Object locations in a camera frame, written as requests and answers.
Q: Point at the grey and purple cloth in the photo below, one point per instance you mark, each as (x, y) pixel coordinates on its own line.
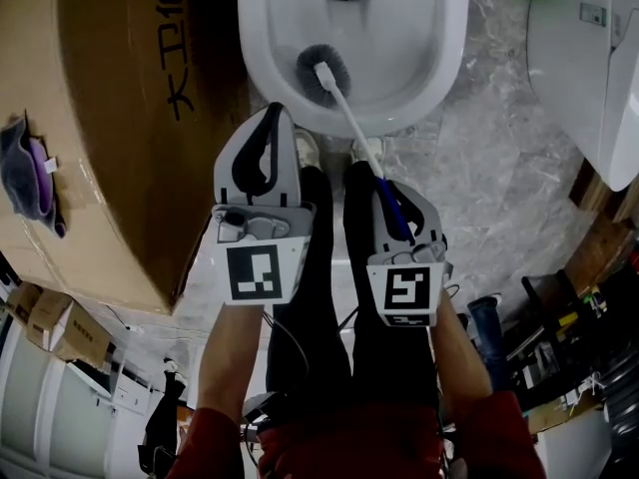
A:
(25, 177)

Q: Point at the person's left forearm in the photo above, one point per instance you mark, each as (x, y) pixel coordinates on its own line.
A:
(229, 362)

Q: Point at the white cabinet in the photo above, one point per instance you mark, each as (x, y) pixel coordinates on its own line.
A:
(45, 417)

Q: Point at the person's right shoe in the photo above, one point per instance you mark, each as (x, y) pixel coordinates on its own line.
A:
(364, 150)

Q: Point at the flat cardboard box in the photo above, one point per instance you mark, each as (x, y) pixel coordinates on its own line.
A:
(20, 302)

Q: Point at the white open-lid toilet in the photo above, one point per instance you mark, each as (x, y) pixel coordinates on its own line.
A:
(409, 93)

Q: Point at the stack of wooden planks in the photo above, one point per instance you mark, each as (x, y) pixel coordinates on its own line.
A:
(604, 237)

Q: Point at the person's leg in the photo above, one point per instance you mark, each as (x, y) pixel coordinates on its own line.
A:
(319, 292)
(486, 342)
(394, 357)
(167, 412)

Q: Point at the person's left leg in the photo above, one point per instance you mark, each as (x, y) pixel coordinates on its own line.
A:
(319, 292)

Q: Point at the person's shoe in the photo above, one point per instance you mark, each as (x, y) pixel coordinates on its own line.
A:
(307, 150)
(364, 150)

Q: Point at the white and blue toilet brush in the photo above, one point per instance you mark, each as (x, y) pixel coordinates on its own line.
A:
(349, 113)

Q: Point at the black metal rack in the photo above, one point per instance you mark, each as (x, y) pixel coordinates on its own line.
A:
(549, 342)

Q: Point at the person's red shirt torso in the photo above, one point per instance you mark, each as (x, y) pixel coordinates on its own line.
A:
(349, 442)

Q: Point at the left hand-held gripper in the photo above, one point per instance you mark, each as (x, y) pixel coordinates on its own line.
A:
(254, 272)

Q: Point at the person's right leg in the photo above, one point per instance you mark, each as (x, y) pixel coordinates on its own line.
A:
(394, 357)

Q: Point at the white closed smart toilet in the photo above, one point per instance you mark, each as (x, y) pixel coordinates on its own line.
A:
(574, 93)

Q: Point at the grey waist device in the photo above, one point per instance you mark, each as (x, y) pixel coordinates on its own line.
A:
(259, 409)

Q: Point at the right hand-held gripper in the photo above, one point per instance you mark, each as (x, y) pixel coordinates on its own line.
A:
(404, 287)

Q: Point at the small cardboard box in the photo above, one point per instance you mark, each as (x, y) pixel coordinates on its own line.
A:
(75, 332)

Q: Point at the large cardboard box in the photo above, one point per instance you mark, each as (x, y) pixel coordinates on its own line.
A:
(125, 192)

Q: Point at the person's right forearm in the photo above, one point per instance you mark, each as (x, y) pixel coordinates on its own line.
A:
(459, 357)

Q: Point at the person's left shoe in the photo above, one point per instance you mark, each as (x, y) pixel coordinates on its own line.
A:
(307, 150)

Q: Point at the black ribbed barrel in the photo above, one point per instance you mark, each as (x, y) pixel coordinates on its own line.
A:
(624, 407)

